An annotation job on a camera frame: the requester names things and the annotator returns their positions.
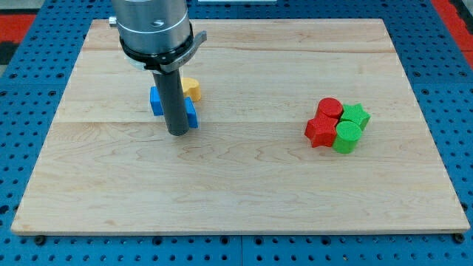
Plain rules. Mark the blue block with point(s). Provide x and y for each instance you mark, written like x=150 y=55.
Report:
x=155 y=102

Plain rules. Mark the wooden board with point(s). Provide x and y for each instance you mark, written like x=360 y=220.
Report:
x=109 y=167

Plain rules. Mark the green cylinder block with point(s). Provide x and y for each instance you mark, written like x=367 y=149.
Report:
x=348 y=134

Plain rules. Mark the red star block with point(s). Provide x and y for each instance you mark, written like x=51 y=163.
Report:
x=321 y=130

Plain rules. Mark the red cylinder block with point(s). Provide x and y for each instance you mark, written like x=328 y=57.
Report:
x=330 y=107

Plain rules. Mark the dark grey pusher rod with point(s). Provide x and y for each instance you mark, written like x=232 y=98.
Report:
x=170 y=90

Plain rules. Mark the green star block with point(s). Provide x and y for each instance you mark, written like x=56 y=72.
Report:
x=356 y=114

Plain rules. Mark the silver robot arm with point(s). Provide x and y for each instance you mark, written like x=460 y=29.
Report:
x=152 y=26

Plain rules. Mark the yellow heart block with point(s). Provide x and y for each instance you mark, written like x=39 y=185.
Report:
x=191 y=89

